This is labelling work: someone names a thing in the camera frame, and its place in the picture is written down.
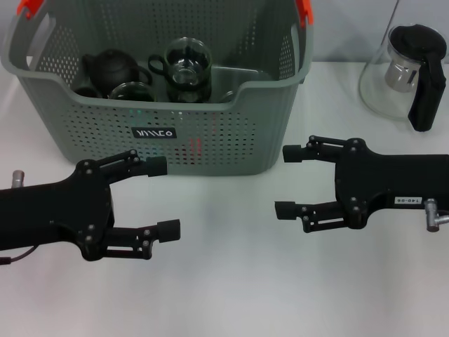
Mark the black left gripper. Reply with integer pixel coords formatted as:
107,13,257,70
0,159,116,262

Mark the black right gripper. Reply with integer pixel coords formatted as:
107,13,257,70
274,135,449,234

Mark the grey perforated storage basket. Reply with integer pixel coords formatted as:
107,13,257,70
0,0,315,176

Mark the dark clay teapot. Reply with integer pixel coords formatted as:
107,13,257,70
82,48,154,96

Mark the glass teapot black lid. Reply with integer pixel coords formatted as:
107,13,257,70
358,23,449,133

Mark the left wrist connector cable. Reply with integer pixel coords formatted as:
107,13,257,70
0,170,38,266

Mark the wrist connector cable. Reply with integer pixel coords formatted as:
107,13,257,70
424,198,449,232
0,170,38,266

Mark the right wrist connector cable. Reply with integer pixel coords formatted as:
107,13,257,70
424,198,449,232

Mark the thin grey cable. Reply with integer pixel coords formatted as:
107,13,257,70
387,0,401,36

